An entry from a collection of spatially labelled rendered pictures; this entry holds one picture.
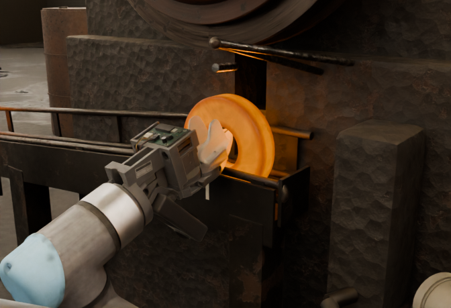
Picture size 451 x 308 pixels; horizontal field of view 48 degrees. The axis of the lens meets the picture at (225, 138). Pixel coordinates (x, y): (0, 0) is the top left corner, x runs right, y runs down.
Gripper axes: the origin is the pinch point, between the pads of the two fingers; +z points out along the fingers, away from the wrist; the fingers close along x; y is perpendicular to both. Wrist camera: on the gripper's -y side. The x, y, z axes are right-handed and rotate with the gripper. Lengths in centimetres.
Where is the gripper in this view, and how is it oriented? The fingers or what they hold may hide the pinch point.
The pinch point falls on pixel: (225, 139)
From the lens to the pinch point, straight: 75.2
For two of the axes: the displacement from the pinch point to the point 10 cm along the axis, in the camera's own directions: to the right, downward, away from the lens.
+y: -1.9, -8.5, -4.9
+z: 6.0, -5.0, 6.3
